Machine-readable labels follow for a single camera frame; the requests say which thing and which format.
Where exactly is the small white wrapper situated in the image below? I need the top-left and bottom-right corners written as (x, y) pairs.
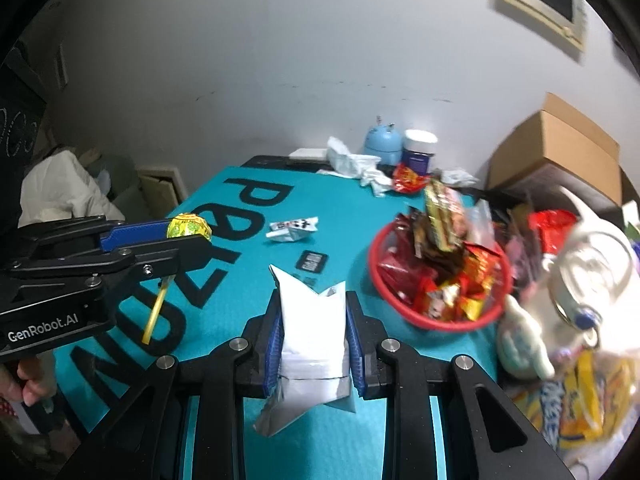
top-left (440, 167), bottom-right (481, 188)

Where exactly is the open cardboard box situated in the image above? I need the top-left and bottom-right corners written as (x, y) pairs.
top-left (487, 92), bottom-right (623, 206)

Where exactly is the teal printed bubble mat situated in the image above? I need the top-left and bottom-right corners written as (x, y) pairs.
top-left (52, 165), bottom-right (501, 480)

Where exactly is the red crumpled snack packet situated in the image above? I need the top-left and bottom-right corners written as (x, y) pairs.
top-left (391, 162), bottom-right (433, 195)

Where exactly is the person's left hand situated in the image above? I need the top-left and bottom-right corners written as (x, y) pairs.
top-left (0, 355), bottom-right (57, 408)

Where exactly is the yellow iced tea bottle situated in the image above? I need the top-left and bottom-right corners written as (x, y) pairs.
top-left (515, 350), bottom-right (636, 451)

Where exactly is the yellow snack packet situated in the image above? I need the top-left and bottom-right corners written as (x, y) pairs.
top-left (457, 252), bottom-right (501, 321)

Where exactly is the black and white snack packet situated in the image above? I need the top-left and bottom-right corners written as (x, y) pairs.
top-left (266, 216), bottom-right (320, 243)

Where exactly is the white cartoon water bottle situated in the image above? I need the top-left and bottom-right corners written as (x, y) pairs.
top-left (497, 187), bottom-right (640, 378)

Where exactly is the crumpled white tissue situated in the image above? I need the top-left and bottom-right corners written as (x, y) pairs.
top-left (327, 136), bottom-right (396, 196)

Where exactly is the dark jar with white lid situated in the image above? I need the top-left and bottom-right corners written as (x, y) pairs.
top-left (400, 130), bottom-right (438, 176)

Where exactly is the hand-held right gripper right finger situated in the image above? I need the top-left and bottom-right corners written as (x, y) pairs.
top-left (345, 292), bottom-right (576, 480)

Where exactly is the flat white box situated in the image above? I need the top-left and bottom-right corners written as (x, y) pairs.
top-left (287, 147), bottom-right (331, 162)

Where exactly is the small black packet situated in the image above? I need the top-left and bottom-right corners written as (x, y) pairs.
top-left (296, 250), bottom-right (328, 273)

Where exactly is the white foil snack packet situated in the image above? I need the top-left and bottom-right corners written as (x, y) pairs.
top-left (252, 264), bottom-right (358, 438)

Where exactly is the clear zip bag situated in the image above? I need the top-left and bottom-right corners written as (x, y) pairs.
top-left (467, 200), bottom-right (496, 246)

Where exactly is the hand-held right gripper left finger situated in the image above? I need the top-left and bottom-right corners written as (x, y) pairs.
top-left (57, 290), bottom-right (284, 480)

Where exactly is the wooden wall panel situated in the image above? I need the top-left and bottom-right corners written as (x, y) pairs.
top-left (135, 162), bottom-right (188, 208)

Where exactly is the brown striped snack packet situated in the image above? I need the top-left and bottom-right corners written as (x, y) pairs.
top-left (424, 180), bottom-right (471, 253)

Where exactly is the blue round humidifier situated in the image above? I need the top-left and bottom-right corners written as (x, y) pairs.
top-left (363, 116), bottom-right (403, 163)

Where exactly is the yellow green lollipop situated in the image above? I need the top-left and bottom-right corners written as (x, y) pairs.
top-left (141, 212), bottom-right (213, 346)

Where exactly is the red plastic packaging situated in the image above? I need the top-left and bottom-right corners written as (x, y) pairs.
top-left (527, 210), bottom-right (578, 261)

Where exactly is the red plastic basket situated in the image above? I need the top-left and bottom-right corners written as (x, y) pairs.
top-left (368, 220), bottom-right (513, 332)

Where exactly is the red gold snack packet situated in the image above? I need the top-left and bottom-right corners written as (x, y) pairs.
top-left (377, 255), bottom-right (431, 306)

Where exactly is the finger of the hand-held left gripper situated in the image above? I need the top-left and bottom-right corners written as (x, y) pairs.
top-left (10, 236), bottom-right (214, 292)
top-left (17, 215), bottom-right (174, 261)

